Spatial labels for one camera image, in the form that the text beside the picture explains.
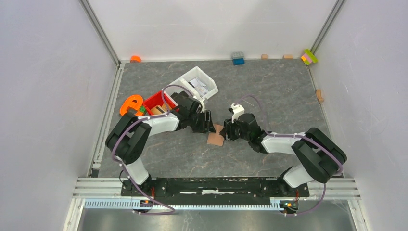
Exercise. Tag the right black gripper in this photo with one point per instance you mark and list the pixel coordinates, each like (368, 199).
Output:
(228, 127)

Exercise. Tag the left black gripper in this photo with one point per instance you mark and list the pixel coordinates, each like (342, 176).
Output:
(207, 126)

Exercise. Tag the tan leather card holder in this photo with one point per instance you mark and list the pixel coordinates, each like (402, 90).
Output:
(216, 138)

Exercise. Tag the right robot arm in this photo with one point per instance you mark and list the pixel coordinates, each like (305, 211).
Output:
(320, 158)

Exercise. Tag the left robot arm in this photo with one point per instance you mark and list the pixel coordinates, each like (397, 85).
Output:
(128, 138)

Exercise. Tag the white far plastic bin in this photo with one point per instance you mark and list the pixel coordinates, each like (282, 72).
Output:
(205, 78)

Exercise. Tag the white plastic bin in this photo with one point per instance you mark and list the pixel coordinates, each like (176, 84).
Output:
(183, 85)
(205, 78)

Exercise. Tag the white middle plastic bin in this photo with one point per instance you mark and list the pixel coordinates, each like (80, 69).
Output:
(183, 85)

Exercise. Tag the tan item in red bin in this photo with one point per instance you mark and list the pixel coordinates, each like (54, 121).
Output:
(159, 109)

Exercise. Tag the red plastic bin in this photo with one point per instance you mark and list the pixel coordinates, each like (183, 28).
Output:
(157, 99)

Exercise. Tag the blue grey toy block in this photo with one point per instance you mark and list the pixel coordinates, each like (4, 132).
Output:
(238, 58)

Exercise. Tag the orange tape dispenser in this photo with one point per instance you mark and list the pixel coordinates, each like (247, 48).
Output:
(135, 103)

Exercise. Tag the curved wooden piece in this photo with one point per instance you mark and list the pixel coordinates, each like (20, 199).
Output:
(319, 95)

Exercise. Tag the orange round cap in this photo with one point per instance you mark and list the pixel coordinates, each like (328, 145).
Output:
(135, 59)

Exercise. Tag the green pink toy block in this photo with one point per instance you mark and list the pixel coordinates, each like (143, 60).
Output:
(308, 57)

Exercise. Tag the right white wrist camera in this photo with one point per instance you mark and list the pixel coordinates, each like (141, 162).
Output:
(237, 110)

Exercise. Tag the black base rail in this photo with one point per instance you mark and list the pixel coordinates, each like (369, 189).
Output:
(220, 191)

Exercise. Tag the light blue cable comb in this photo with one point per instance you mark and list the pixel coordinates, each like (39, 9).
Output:
(147, 205)

